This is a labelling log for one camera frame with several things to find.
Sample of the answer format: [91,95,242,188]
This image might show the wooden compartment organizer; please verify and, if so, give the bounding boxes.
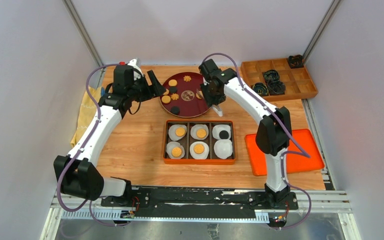
[240,58,319,102]

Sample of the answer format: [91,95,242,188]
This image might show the black paper cup corner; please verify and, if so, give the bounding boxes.
[287,54,304,69]

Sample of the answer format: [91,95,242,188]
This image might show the yellow cloth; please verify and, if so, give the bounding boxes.
[70,91,97,148]

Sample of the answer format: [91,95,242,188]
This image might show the white paper cup top right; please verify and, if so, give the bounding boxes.
[212,124,232,140]

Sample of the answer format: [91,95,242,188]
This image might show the orange box lid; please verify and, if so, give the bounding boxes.
[244,128,325,177]

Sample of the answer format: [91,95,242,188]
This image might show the yellow round cookie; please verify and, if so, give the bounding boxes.
[196,128,208,139]
[196,91,203,100]
[175,127,186,137]
[193,143,205,155]
[161,95,172,104]
[171,147,184,159]

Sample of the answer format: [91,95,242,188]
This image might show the orange compartment box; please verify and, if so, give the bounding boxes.
[162,120,236,165]

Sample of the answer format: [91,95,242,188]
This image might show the metal tongs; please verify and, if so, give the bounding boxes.
[196,89,224,117]

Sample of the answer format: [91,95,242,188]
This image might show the white paper cup bottom left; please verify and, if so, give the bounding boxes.
[166,141,186,160]

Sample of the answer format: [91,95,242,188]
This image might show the blue cloth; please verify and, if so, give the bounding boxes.
[100,87,106,96]

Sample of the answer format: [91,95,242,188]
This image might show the yellow flower cookie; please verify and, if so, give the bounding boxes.
[170,93,180,101]
[183,75,192,82]

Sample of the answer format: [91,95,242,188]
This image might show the black paper cup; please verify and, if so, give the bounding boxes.
[267,80,286,96]
[262,69,280,83]
[251,82,269,97]

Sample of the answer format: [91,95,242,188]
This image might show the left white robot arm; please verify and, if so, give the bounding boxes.
[53,58,166,207]

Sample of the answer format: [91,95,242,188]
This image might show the white paper cup bottom middle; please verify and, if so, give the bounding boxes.
[189,141,210,160]

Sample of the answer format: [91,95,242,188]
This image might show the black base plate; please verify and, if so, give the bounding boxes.
[101,186,299,220]

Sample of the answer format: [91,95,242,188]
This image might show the black sandwich cookie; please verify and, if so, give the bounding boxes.
[168,86,178,94]
[218,130,230,140]
[170,106,180,116]

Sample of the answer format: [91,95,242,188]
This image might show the dark red round plate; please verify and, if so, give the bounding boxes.
[160,72,210,118]

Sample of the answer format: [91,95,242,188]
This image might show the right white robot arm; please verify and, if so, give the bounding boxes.
[198,59,292,209]

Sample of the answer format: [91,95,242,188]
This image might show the white paper cup bottom right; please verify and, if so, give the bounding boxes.
[213,139,233,160]

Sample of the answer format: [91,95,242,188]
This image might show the white paper cup top middle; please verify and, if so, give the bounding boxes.
[190,124,209,140]

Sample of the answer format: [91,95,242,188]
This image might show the white paper cup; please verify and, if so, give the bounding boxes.
[212,124,232,140]
[166,141,186,160]
[213,139,233,160]
[190,124,209,140]
[168,124,187,141]
[189,141,210,160]

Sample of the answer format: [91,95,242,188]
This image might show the white paper cup top left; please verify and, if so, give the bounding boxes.
[168,124,187,141]

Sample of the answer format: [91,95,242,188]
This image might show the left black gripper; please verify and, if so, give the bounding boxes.
[127,70,166,103]

